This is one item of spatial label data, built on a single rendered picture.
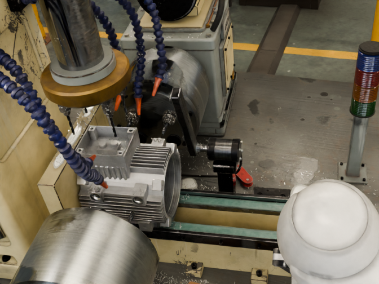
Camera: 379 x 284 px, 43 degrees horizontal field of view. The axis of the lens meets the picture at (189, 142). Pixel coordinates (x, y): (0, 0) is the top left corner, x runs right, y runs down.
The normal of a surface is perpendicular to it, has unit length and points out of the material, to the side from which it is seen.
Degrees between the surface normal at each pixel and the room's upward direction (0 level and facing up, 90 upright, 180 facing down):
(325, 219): 28
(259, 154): 0
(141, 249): 62
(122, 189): 0
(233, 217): 90
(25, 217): 90
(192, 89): 54
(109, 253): 36
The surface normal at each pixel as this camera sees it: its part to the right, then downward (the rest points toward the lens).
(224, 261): -0.21, 0.65
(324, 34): -0.11, -0.76
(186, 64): 0.54, -0.55
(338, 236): -0.17, -0.30
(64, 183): 0.97, 0.05
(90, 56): 0.60, 0.47
